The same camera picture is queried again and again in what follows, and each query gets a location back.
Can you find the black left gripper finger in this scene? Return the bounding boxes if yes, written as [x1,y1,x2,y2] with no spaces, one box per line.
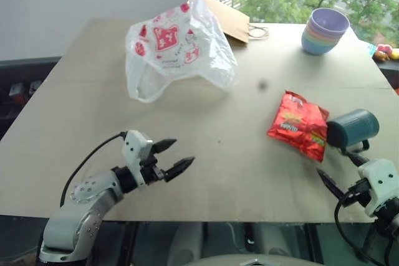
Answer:
[152,138,178,155]
[163,156,196,183]

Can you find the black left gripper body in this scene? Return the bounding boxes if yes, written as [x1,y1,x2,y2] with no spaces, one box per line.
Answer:
[141,145,166,186]

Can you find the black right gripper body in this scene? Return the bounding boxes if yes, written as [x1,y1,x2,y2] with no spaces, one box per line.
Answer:
[340,178,375,208]

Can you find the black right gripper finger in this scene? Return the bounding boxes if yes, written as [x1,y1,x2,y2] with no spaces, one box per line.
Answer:
[342,150,372,168]
[315,168,347,201]

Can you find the teal plastic mug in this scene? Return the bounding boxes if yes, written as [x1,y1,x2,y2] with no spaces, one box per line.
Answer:
[325,108,380,156]

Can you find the red snack bag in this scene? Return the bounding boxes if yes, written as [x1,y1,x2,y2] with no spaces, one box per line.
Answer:
[266,90,330,164]

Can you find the white plastic bag red print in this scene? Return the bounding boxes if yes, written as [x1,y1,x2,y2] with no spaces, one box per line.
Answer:
[124,0,239,104]

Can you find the grey robot torso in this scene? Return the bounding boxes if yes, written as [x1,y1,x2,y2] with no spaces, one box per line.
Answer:
[198,254,316,266]

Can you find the pink plush toy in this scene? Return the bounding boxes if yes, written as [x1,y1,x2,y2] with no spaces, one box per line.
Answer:
[373,43,394,62]

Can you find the blue plastic bowl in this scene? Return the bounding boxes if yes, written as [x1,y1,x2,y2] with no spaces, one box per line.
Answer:
[300,32,344,56]

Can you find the green plastic bowl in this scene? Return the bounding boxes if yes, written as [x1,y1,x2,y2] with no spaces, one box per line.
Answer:
[302,29,344,45]

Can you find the yellow plastic bowl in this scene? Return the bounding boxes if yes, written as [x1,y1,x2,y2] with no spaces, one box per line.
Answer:
[304,25,345,42]

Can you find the pink plastic bowl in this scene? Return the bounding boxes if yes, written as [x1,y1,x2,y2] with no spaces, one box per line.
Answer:
[305,19,347,39]

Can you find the purple plastic bowl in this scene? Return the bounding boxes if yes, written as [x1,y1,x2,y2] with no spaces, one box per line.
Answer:
[309,7,351,36]

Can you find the brown paper bag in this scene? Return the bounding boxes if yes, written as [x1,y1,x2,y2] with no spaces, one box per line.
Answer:
[185,0,270,44]

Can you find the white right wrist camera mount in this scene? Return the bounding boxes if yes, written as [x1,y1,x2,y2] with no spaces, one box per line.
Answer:
[357,158,399,217]

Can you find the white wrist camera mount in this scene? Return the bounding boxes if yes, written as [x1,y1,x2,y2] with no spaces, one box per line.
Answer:
[122,129,155,186]
[357,158,399,217]

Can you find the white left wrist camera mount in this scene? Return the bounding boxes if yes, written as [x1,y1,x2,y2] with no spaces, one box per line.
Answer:
[122,129,155,186]

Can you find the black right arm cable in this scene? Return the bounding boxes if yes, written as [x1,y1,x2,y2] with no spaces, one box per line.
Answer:
[334,196,377,263]

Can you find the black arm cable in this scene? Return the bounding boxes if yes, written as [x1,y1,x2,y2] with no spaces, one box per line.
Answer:
[334,196,377,263]
[59,131,127,208]

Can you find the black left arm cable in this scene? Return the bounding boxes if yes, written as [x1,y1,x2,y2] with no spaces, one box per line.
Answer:
[59,131,127,208]

